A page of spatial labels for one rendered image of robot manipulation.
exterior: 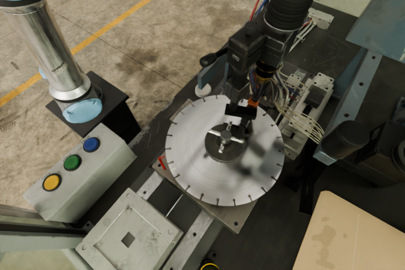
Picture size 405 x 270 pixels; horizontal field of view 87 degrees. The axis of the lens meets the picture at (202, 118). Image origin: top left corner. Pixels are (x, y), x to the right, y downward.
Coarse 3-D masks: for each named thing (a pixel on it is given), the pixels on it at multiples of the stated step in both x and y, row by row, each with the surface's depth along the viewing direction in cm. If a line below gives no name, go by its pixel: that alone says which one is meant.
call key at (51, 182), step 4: (52, 176) 61; (56, 176) 61; (48, 180) 60; (52, 180) 60; (56, 180) 60; (44, 184) 60; (48, 184) 60; (52, 184) 60; (56, 184) 60; (48, 188) 59; (52, 188) 59
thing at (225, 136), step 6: (228, 126) 57; (210, 132) 57; (216, 132) 56; (222, 132) 56; (228, 132) 56; (222, 138) 55; (228, 138) 55; (234, 138) 55; (222, 144) 55; (222, 150) 54
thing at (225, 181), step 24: (192, 120) 64; (216, 120) 64; (240, 120) 64; (264, 120) 64; (168, 144) 60; (192, 144) 60; (264, 144) 60; (192, 168) 57; (216, 168) 57; (240, 168) 57; (264, 168) 56; (192, 192) 54; (216, 192) 54; (240, 192) 54; (264, 192) 53
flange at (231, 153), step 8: (216, 128) 61; (224, 128) 61; (232, 128) 61; (208, 136) 60; (216, 136) 60; (240, 136) 60; (208, 144) 59; (216, 144) 59; (232, 144) 58; (240, 144) 59; (208, 152) 58; (216, 152) 58; (224, 152) 58; (232, 152) 58; (240, 152) 58; (224, 160) 57; (232, 160) 57
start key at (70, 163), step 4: (72, 156) 63; (76, 156) 63; (68, 160) 62; (72, 160) 62; (76, 160) 62; (64, 164) 62; (68, 164) 62; (72, 164) 62; (76, 164) 62; (68, 168) 61; (72, 168) 62
